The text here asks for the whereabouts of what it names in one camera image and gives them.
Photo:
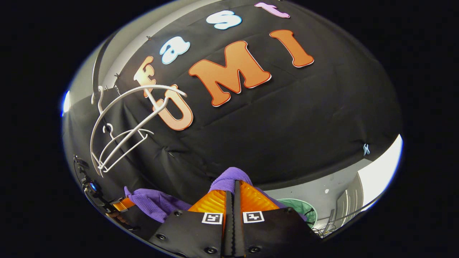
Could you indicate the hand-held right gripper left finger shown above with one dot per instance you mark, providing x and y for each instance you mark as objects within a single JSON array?
[{"x": 190, "y": 233}]

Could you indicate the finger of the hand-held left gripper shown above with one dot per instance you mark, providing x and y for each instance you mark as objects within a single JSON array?
[{"x": 123, "y": 204}]

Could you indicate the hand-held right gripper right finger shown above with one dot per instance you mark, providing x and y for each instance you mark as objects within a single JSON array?
[{"x": 272, "y": 233}]

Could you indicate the green laundry hamper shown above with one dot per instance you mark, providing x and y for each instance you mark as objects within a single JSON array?
[{"x": 304, "y": 209}]

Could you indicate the white plastic hanger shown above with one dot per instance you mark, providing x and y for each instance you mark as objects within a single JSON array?
[
  {"x": 157, "y": 86},
  {"x": 125, "y": 132}
]

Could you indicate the black clothes rack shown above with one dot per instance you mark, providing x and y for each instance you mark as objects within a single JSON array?
[{"x": 95, "y": 68}]

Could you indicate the grey ribbed panel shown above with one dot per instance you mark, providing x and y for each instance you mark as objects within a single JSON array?
[{"x": 349, "y": 200}]

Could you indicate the black backdrop cloth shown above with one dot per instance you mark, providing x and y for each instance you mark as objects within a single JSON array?
[{"x": 287, "y": 125}]

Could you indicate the white board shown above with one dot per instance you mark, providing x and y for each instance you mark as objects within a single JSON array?
[{"x": 380, "y": 172}]

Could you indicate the light blue clip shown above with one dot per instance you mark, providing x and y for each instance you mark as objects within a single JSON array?
[{"x": 366, "y": 149}]

